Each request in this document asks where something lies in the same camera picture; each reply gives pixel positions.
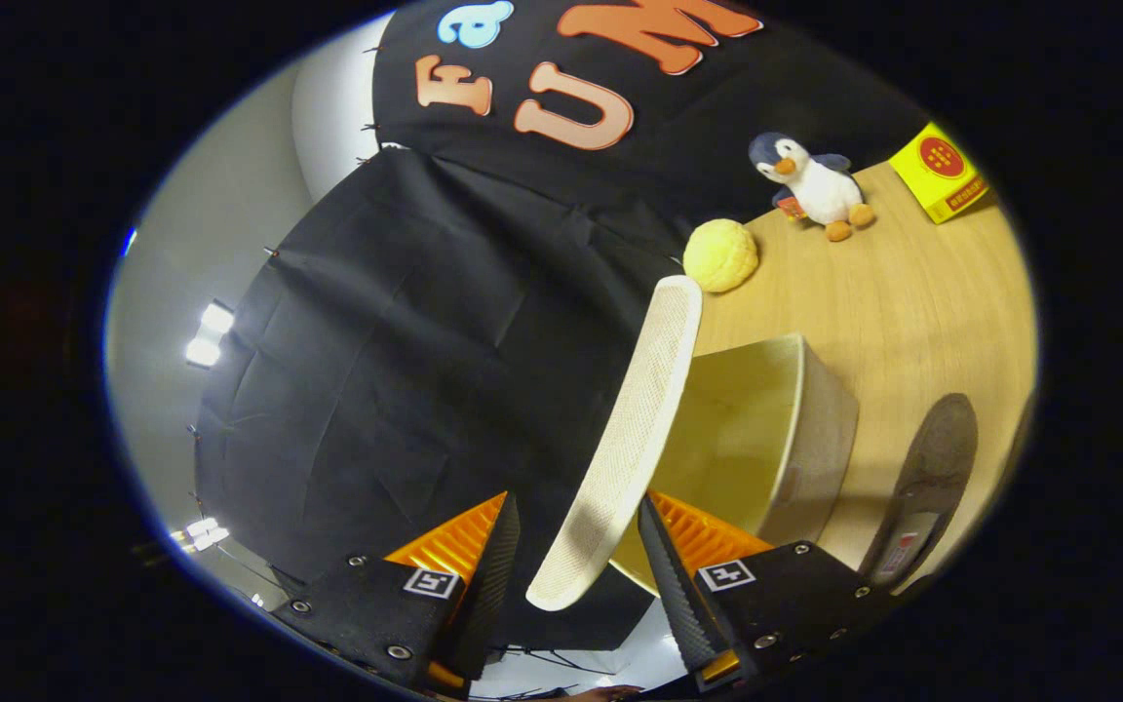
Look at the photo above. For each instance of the yellow bun plush toy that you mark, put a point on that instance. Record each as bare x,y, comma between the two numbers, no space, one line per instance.
720,255

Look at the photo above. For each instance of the black backdrop cloth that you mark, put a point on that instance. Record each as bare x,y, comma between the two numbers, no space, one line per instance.
406,341

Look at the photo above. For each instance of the beige fabric storage box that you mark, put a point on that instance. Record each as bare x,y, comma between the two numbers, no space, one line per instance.
639,419

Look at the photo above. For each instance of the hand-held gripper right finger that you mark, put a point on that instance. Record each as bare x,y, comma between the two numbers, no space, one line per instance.
674,595

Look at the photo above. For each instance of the plush penguin toy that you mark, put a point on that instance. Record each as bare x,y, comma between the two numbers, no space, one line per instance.
820,185

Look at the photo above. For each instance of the yellow book with red circle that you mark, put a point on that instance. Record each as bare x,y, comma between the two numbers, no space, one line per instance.
942,171

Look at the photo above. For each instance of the ceiling light panel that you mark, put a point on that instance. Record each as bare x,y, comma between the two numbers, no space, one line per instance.
209,333
201,532

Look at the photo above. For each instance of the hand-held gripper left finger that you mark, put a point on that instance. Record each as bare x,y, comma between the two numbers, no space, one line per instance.
493,575

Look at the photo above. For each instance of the brown fuzzy shoe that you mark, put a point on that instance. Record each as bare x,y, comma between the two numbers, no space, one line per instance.
932,458

